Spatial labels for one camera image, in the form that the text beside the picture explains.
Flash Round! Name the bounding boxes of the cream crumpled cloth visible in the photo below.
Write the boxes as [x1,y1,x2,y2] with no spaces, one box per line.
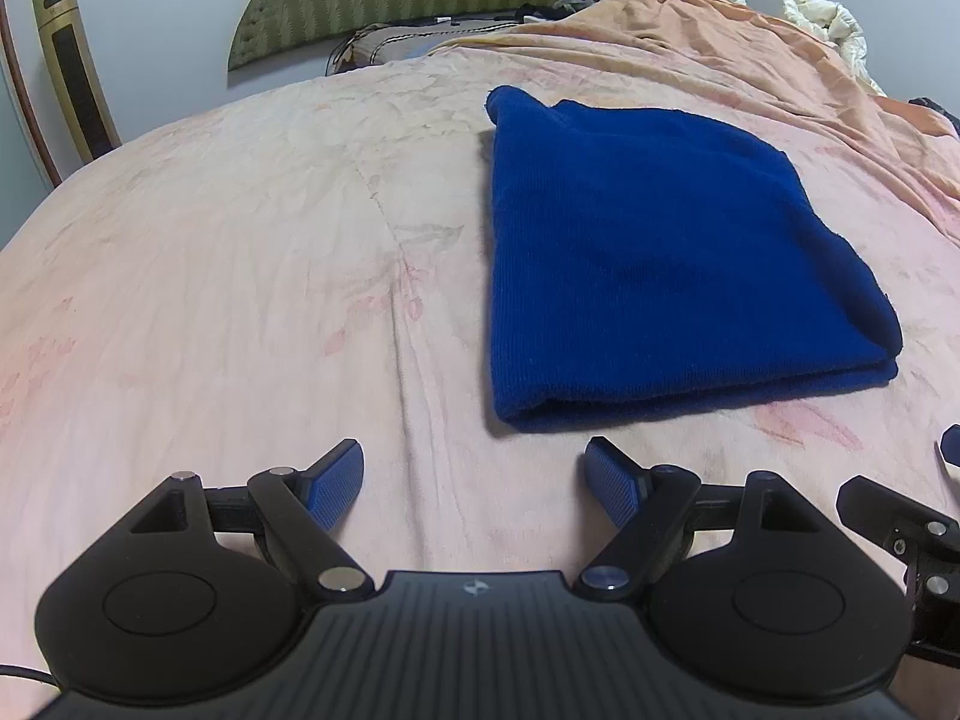
[782,0,890,97]

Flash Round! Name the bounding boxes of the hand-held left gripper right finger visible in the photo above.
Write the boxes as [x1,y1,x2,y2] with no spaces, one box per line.
[575,436,820,603]

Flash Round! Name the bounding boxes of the brown wooden pole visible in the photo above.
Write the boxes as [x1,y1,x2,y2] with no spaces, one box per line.
[0,0,63,190]

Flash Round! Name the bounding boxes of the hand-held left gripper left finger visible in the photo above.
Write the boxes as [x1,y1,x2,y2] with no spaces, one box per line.
[129,436,375,602]

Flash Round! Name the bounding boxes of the gold tower air conditioner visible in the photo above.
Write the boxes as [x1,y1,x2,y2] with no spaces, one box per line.
[31,0,122,163]

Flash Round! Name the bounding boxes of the pile of dark clothes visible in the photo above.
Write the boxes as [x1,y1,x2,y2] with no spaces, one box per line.
[516,0,610,25]

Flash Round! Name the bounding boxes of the patterned pillow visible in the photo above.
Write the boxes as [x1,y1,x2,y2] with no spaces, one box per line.
[326,17,522,77]

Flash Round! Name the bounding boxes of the black cable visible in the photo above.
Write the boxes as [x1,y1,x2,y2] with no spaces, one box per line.
[0,662,59,692]

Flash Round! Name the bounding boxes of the dark cloth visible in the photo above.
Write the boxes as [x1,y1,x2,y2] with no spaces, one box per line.
[906,95,960,137]

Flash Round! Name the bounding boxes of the blue towel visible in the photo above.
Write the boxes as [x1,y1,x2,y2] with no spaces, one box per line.
[484,85,904,435]

